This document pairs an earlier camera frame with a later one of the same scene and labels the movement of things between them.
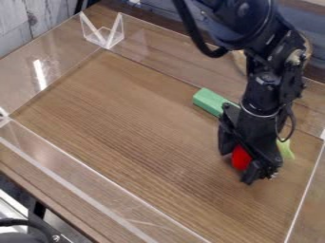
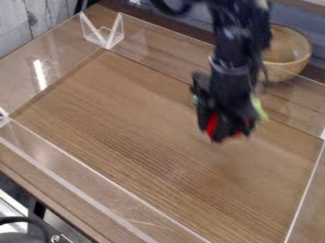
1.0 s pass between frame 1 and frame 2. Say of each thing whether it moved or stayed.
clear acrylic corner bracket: stayed
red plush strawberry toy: moved
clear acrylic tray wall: stayed
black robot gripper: moved
